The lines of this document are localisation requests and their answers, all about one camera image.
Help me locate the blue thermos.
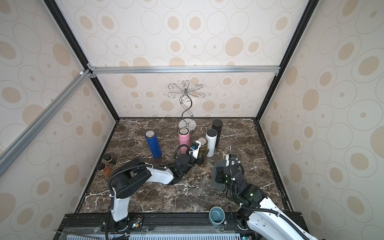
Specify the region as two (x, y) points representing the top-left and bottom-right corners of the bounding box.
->
(145, 130), (162, 159)

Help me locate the gold thermos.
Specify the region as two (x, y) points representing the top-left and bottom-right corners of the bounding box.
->
(198, 138), (209, 159)

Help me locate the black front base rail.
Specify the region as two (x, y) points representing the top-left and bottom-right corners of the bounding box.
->
(53, 212), (310, 240)

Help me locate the grey wiping cloth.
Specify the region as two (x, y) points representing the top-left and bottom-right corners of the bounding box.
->
(212, 160), (227, 192)

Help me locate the pink thermos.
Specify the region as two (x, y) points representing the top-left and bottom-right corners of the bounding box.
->
(179, 127), (190, 154)

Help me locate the horizontal aluminium rail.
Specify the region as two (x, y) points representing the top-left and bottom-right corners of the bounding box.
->
(91, 66), (280, 74)

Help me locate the white thermos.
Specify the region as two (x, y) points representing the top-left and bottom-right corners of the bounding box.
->
(206, 129), (218, 158)

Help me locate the black thermos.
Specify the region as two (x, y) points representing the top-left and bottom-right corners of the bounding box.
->
(212, 119), (223, 147)

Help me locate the teal ceramic mug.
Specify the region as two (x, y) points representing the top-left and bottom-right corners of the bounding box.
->
(209, 207), (226, 226)

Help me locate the silver wire cup stand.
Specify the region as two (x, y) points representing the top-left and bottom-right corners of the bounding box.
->
(168, 80), (205, 132)

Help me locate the left diagonal aluminium rail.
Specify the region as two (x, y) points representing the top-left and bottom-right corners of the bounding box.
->
(1, 70), (91, 175)

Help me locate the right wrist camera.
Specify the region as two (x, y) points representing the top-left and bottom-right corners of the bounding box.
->
(225, 154), (240, 167)

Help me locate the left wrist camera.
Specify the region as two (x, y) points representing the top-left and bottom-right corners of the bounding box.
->
(189, 141), (202, 160)

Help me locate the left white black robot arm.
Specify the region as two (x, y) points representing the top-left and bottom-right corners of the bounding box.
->
(107, 154), (205, 222)

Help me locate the amber spice jar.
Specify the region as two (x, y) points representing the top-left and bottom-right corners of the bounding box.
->
(96, 163), (112, 178)

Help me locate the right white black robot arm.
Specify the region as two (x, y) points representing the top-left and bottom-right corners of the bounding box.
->
(212, 160), (316, 240)

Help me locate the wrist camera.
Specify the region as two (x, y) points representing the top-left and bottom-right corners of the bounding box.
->
(189, 141), (202, 160)
(225, 154), (240, 167)

